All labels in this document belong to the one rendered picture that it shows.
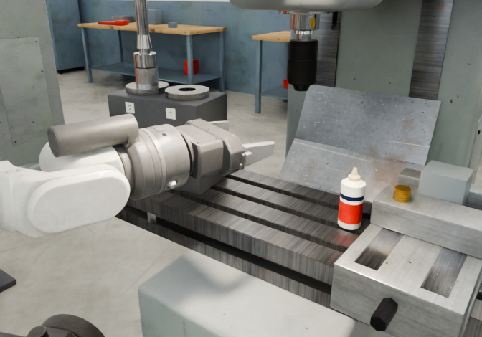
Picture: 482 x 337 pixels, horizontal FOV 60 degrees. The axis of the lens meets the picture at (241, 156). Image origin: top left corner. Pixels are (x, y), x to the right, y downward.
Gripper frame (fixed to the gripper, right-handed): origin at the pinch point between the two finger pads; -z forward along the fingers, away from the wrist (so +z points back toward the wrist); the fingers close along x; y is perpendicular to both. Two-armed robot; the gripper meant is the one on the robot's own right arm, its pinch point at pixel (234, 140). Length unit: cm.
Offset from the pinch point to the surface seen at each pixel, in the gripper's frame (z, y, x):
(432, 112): -52, 2, -6
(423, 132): -50, 6, -6
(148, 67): -3.2, -4.7, 31.6
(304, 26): -11.9, -16.5, -1.0
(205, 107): -7.4, 0.7, 17.5
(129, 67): -260, 118, 557
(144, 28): -3.3, -12.2, 33.2
